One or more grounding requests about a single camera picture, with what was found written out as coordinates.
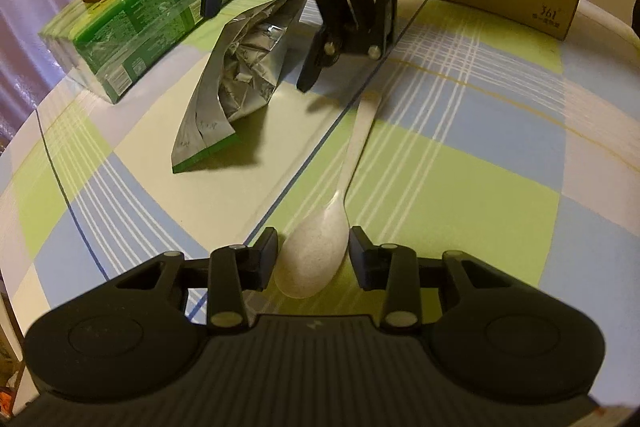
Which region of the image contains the white plastic spoon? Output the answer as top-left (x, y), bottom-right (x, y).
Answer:
top-left (273, 91), bottom-right (381, 299)

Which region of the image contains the silver foil bag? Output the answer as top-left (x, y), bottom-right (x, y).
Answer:
top-left (171, 0), bottom-right (308, 173)

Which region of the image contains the green tissue multipack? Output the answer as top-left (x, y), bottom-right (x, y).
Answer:
top-left (39, 0), bottom-right (203, 104)

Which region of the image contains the purple curtain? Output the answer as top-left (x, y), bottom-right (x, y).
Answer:
top-left (1, 0), bottom-right (70, 147)

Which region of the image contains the checked tablecloth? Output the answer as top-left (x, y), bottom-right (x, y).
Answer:
top-left (1, 0), bottom-right (639, 405)

